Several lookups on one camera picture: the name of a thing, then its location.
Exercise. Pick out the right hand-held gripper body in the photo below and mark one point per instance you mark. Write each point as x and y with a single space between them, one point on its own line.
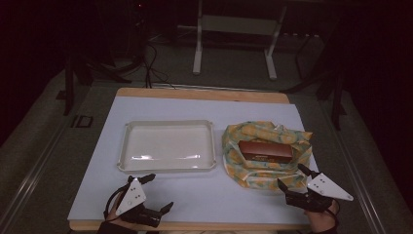
326 188

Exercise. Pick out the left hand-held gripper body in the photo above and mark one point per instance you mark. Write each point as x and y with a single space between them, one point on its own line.
131 196

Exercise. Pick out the yellow green patterned cloth bag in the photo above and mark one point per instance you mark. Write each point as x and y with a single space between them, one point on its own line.
259 174

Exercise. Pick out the brown rectangular box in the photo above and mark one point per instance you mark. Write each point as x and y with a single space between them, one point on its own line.
265 151

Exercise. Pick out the person's left hand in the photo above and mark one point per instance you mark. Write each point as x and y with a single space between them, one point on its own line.
114 216

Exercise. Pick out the person's right hand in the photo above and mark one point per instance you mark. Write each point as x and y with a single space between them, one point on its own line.
323 219

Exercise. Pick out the white table mat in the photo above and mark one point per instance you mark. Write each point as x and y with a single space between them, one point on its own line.
195 198

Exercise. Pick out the white plastic tray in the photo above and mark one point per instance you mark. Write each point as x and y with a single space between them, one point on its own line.
168 146

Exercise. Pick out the black metal stand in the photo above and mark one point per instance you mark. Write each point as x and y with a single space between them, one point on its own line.
68 84
337 97

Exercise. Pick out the floor outlet box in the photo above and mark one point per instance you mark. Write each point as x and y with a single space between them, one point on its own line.
82 121

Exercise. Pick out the white metal stand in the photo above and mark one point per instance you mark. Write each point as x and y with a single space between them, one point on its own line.
237 25

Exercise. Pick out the metal floor rail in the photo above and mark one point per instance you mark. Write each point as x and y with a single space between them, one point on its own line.
30 180
355 169

